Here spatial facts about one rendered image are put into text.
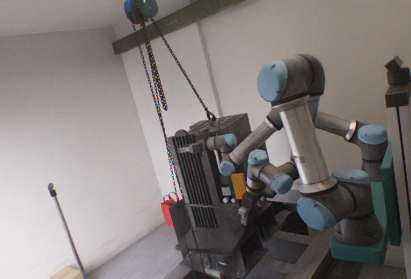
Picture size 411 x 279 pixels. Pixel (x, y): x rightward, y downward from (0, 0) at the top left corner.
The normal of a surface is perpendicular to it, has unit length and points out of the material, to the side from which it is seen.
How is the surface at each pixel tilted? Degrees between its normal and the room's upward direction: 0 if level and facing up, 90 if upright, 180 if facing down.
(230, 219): 90
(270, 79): 82
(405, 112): 90
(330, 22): 90
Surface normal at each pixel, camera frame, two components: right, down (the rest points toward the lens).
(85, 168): 0.71, -0.05
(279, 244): -0.66, 0.31
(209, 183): -0.48, 0.29
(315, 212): -0.80, 0.43
